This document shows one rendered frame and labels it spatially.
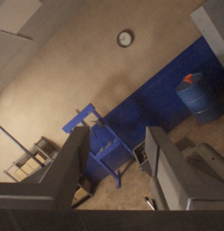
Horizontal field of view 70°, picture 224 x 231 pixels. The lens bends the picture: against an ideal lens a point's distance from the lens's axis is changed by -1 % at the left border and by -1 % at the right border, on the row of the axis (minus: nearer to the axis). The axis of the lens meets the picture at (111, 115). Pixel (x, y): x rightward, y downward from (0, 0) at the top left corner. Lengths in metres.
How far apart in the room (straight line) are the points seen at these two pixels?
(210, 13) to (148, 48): 1.22
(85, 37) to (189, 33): 2.18
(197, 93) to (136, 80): 1.30
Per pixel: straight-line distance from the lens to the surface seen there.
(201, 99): 3.50
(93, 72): 3.78
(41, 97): 4.19
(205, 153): 1.17
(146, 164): 2.94
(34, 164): 4.55
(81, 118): 3.47
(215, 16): 3.78
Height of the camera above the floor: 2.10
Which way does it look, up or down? 13 degrees down
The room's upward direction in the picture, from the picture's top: 42 degrees counter-clockwise
